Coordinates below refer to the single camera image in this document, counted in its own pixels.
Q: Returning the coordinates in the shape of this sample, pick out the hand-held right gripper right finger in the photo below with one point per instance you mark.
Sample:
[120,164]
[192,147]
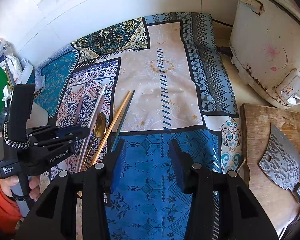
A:
[177,165]

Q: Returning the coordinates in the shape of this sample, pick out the person's left forearm orange sleeve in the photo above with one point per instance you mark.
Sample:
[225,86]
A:
[2,207]

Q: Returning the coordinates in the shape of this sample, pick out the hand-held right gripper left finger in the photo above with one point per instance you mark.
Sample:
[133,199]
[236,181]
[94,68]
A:
[117,165]

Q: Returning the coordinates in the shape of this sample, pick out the person's left hand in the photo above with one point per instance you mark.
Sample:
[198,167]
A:
[33,187]

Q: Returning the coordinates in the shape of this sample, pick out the silver chopstick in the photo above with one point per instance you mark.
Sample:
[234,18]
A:
[99,102]

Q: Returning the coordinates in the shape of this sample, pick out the white rice cooker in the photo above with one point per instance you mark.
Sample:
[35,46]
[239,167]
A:
[267,42]

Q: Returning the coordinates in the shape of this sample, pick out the wooden cutting board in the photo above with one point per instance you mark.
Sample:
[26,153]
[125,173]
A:
[262,192]

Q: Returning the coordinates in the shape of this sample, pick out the gold chopstick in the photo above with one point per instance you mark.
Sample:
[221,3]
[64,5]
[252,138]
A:
[122,107]

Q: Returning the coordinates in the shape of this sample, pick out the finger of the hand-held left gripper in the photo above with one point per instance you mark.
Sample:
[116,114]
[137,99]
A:
[70,130]
[77,138]

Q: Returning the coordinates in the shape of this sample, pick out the hammered steel cleaver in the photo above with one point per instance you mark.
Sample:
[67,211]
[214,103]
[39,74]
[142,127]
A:
[280,155]

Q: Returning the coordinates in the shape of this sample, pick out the gold spoon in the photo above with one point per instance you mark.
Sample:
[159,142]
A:
[101,125]

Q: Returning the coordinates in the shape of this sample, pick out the patterned blue patchwork cloth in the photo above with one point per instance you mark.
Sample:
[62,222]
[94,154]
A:
[152,80]

